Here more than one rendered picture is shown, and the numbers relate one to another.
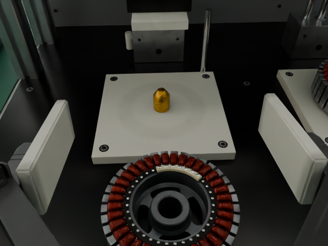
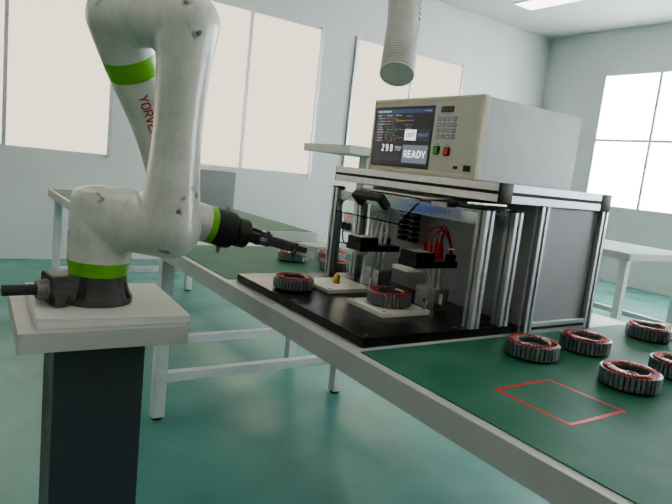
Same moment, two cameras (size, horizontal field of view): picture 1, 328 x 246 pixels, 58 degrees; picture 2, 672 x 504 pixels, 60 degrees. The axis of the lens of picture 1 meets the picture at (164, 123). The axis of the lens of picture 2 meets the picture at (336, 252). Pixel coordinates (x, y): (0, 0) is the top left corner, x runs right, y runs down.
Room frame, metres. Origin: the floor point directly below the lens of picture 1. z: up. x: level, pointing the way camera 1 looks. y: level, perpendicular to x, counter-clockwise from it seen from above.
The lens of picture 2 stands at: (-0.61, -1.39, 1.11)
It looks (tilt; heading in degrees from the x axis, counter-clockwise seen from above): 8 degrees down; 58
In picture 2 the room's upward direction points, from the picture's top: 6 degrees clockwise
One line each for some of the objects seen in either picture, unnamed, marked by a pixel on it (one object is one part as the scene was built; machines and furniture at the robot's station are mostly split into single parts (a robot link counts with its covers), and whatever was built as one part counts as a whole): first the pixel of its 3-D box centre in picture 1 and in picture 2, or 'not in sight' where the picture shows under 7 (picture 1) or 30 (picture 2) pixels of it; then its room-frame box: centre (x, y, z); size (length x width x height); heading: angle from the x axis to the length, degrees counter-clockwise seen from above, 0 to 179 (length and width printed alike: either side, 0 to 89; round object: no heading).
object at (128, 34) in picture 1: (129, 41); not in sight; (0.41, 0.05, 0.80); 0.01 x 0.01 x 0.03; 2
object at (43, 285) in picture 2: not in sight; (70, 286); (-0.44, -0.08, 0.80); 0.26 x 0.15 x 0.06; 10
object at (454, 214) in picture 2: not in sight; (400, 204); (0.38, -0.11, 1.03); 0.62 x 0.01 x 0.03; 92
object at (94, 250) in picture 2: not in sight; (106, 230); (-0.37, -0.08, 0.92); 0.16 x 0.13 x 0.19; 132
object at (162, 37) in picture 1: (158, 38); (376, 277); (0.42, 0.01, 0.80); 0.08 x 0.05 x 0.06; 92
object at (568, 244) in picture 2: not in sight; (562, 270); (0.69, -0.43, 0.91); 0.28 x 0.03 x 0.32; 2
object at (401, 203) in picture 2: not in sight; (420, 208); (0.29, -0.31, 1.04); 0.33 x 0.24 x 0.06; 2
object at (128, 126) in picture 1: (161, 111); (336, 284); (0.27, 0.00, 0.78); 0.15 x 0.15 x 0.01; 2
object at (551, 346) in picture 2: not in sight; (532, 347); (0.42, -0.58, 0.77); 0.11 x 0.11 x 0.04
